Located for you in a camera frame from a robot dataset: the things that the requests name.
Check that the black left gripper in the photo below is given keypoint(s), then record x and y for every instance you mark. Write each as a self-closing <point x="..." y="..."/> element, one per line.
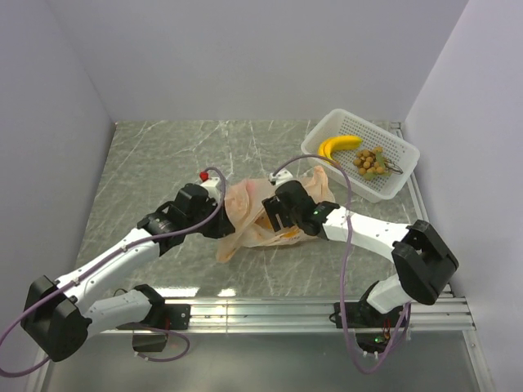
<point x="223" y="226"/>

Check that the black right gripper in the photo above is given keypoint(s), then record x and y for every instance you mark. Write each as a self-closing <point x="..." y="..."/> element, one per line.
<point x="273" y="207"/>

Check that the peach plastic bag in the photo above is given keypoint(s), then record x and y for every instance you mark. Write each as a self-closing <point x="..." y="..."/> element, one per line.
<point x="244" y="208"/>

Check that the yellow banana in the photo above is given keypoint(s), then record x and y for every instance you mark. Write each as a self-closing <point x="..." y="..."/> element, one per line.
<point x="337" y="144"/>

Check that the bunch of brown longans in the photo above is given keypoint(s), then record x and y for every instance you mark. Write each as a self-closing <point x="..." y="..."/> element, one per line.
<point x="373" y="163"/>

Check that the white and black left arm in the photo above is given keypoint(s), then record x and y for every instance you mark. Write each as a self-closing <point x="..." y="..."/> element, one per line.
<point x="61" y="314"/>

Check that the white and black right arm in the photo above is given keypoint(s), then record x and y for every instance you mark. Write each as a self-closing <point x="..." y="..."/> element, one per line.
<point x="424" y="263"/>

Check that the white perforated plastic basket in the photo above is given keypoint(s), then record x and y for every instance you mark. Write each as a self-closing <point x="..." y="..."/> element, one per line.
<point x="340" y="122"/>

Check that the black left controller box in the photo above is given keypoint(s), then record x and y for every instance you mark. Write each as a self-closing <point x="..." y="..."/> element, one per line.
<point x="149" y="342"/>

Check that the right controller board with led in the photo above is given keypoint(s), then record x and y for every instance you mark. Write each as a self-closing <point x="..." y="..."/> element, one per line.
<point x="373" y="342"/>

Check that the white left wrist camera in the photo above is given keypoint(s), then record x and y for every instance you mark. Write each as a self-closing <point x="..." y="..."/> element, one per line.
<point x="213" y="185"/>

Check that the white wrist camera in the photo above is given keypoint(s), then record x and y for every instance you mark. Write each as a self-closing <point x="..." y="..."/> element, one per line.
<point x="280" y="177"/>
<point x="213" y="185"/>

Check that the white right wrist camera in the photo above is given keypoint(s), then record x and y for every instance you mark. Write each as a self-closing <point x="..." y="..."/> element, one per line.
<point x="280" y="177"/>

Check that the aluminium table edge rail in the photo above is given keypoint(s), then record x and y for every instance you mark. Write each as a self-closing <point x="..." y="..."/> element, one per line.
<point x="229" y="315"/>

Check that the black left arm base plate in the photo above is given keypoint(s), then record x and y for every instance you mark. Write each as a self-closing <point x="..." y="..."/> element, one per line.
<point x="174" y="317"/>

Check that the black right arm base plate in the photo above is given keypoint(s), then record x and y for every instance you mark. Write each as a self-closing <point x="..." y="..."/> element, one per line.
<point x="347" y="318"/>

